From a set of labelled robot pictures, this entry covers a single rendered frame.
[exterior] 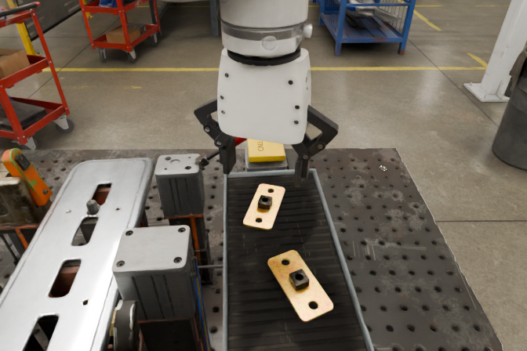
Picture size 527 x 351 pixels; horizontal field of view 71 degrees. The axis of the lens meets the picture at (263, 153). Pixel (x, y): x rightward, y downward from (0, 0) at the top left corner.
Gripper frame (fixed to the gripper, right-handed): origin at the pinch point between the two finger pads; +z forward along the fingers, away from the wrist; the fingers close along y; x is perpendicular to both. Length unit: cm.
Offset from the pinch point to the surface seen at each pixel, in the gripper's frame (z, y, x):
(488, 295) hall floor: 122, -82, -90
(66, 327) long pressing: 22.4, 25.0, 15.4
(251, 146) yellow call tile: 6.3, 5.9, -13.4
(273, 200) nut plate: 6.1, -1.1, -0.9
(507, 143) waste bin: 108, -112, -207
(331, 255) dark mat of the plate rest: 6.4, -9.9, 6.1
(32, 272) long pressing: 22.4, 36.8, 8.9
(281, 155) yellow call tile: 6.4, 0.5, -12.2
